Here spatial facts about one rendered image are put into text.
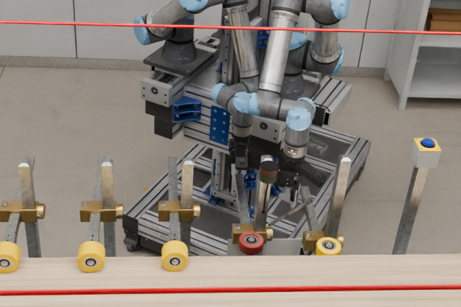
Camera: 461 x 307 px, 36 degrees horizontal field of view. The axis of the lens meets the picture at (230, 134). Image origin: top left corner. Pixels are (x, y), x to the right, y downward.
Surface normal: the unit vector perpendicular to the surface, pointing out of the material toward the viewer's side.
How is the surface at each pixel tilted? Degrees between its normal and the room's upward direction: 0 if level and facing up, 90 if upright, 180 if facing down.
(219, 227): 0
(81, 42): 90
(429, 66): 0
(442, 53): 90
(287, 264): 0
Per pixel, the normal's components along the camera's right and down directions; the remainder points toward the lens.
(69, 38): 0.06, 0.55
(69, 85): 0.07, -0.83
